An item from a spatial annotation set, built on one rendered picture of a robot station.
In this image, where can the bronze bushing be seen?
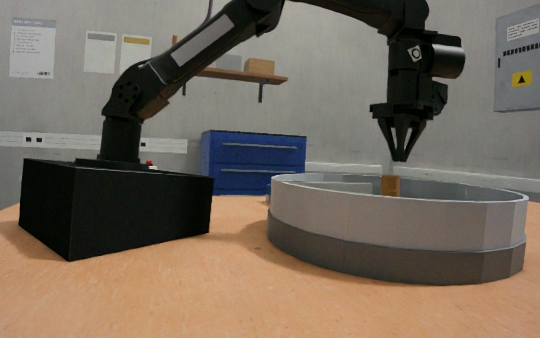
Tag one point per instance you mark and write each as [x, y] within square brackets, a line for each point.
[390, 182]
[390, 193]

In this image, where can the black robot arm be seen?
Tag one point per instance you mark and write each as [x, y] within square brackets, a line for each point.
[144, 91]

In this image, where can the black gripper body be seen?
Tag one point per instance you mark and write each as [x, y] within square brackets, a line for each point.
[403, 86]

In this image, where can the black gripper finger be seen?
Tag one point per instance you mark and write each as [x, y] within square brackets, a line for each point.
[385, 126]
[401, 124]

